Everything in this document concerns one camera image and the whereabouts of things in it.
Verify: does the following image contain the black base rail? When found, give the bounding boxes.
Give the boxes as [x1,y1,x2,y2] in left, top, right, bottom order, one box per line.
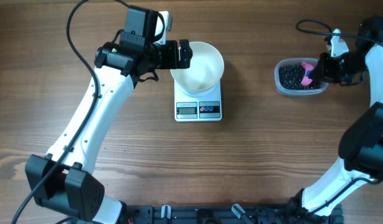
[118,204,344,224]

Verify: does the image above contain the white plastic bowl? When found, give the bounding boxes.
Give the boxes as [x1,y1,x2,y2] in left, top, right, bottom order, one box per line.
[171,42,225,94]

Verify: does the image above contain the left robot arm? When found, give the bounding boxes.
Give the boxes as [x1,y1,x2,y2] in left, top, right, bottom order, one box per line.
[25,6,192,223]

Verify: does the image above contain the pink scoop with blue handle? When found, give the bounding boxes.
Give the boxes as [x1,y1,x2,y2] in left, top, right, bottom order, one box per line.
[301,62,314,86]

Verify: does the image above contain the black beans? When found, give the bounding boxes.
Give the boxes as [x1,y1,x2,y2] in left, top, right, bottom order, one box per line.
[278,64,321,90]

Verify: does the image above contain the right black cable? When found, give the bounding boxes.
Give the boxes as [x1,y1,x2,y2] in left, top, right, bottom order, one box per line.
[295,19,383,54]

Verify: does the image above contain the white digital kitchen scale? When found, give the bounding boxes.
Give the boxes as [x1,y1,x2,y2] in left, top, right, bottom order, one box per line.
[174,82,222,122]

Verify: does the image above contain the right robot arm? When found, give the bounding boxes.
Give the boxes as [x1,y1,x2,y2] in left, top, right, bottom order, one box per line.
[281,16,383,223]

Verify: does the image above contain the clear plastic container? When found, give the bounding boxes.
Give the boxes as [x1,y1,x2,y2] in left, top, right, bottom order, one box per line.
[274,58,329,96]

